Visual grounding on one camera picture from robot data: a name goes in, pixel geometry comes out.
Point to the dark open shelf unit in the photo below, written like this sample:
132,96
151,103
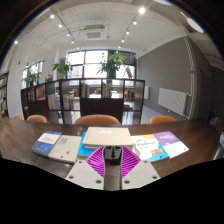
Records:
100,108

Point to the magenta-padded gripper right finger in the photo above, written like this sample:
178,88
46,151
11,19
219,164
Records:
141,173

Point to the dark blue book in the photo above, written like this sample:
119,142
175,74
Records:
45,143

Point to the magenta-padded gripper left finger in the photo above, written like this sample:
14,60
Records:
83,173

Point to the ceiling air conditioner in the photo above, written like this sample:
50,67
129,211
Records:
94,33

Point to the small paned window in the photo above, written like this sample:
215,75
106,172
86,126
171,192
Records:
33,68

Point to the round white ceiling lamps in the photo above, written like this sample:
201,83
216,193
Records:
195,25

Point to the black charger block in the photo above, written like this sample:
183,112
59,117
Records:
113,155

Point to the white and blue illustrated book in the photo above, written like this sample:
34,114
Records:
148,146

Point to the orange chairs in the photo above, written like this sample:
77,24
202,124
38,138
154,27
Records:
96,120

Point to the white wall radiator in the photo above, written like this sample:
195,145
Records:
171,101

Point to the large paned window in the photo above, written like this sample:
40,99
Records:
93,58

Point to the small white wall panel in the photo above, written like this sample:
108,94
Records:
146,92

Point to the grey-white hardcover book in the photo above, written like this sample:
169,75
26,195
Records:
106,136

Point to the small blue booklet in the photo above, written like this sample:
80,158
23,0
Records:
221,140

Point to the ceiling spot lights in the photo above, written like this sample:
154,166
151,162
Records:
142,10

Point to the small green potted plant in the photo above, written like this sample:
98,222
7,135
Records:
61,68

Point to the tall bookshelf with books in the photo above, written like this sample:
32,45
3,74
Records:
3,96

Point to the bushy green potted plant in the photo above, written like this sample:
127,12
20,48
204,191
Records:
32,78

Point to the large green potted plant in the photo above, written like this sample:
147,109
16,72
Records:
111,63

